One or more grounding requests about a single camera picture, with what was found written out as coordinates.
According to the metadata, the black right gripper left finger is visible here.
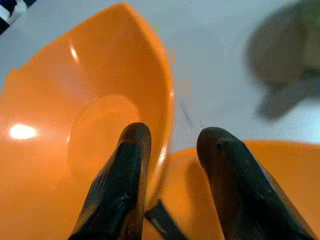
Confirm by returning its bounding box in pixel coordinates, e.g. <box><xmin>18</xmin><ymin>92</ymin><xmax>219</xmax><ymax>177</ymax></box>
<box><xmin>67</xmin><ymin>121</ymin><xmax>153</xmax><ymax>240</ymax></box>

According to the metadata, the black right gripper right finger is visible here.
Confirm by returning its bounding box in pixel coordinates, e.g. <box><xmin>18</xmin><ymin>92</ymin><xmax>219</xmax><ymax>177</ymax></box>
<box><xmin>196</xmin><ymin>126</ymin><xmax>318</xmax><ymax>240</ymax></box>

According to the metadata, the orange bowl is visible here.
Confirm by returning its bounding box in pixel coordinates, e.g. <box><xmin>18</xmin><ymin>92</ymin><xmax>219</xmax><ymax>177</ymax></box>
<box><xmin>0</xmin><ymin>2</ymin><xmax>176</xmax><ymax>240</ymax></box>

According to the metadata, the black tape strip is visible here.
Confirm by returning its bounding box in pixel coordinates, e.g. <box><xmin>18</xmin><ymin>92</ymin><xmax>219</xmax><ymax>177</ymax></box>
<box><xmin>144</xmin><ymin>199</ymin><xmax>189</xmax><ymax>240</ymax></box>

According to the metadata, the orange placemat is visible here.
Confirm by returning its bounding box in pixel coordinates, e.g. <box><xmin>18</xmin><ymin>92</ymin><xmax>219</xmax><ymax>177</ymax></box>
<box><xmin>142</xmin><ymin>139</ymin><xmax>320</xmax><ymax>240</ymax></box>

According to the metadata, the grey mug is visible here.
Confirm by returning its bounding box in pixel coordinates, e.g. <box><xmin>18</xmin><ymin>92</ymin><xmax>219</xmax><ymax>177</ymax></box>
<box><xmin>245</xmin><ymin>0</ymin><xmax>320</xmax><ymax>121</ymax></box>

